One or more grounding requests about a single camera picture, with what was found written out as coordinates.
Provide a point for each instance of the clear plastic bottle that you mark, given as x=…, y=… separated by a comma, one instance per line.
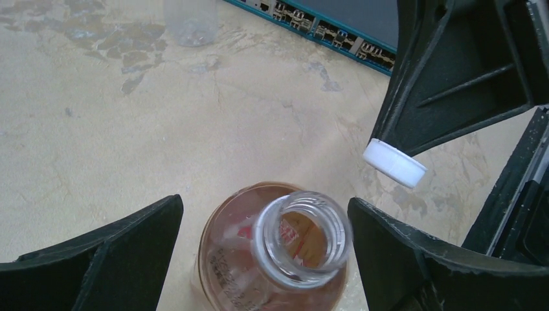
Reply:
x=191, y=23

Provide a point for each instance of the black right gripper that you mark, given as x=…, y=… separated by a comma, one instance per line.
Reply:
x=404, y=268

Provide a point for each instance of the tea bottle with yellow-red label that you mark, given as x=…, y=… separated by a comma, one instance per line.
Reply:
x=273, y=246

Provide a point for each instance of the white bottle cap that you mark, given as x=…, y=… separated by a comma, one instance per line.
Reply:
x=394, y=163

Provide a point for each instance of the dark blue network switch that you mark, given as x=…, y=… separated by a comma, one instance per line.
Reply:
x=363, y=30

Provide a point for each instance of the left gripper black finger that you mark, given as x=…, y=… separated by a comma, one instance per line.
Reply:
x=120, y=266

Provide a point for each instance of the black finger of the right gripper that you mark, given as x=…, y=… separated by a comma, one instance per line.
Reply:
x=462, y=66

